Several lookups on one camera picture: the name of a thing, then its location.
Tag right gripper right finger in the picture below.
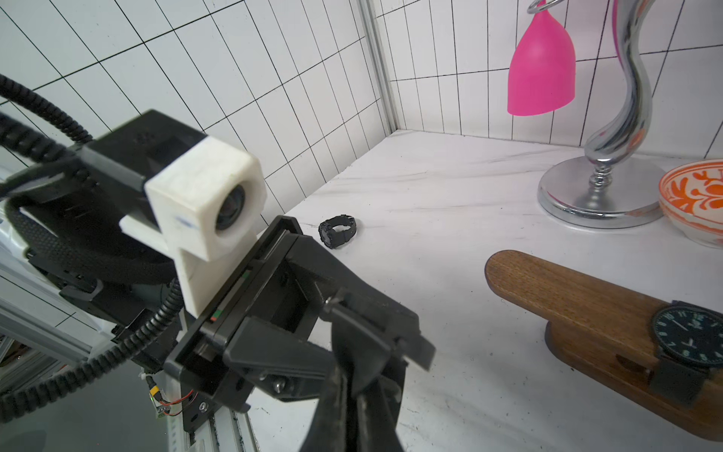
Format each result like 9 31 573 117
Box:
357 377 404 452

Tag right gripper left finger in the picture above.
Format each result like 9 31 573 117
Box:
300 365 348 452

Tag silver metal glass rack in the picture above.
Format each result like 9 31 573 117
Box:
538 1 665 229

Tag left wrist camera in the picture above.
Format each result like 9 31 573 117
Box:
78 110 267 316

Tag black watch green numerals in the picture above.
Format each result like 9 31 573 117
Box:
649 301 722 408

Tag black wrist watch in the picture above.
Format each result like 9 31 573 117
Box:
318 215 358 250

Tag orange patterned small bowl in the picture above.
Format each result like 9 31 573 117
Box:
658 159 722 249

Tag pink plastic wine glass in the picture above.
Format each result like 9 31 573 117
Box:
508 1 576 117

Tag brown wooden watch stand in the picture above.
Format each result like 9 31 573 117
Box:
485 250 722 442

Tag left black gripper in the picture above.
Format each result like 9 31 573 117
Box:
165 216 435 432

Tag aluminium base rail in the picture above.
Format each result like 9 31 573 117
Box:
0 225 261 452

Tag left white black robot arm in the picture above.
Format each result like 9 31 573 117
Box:
1 78 435 431

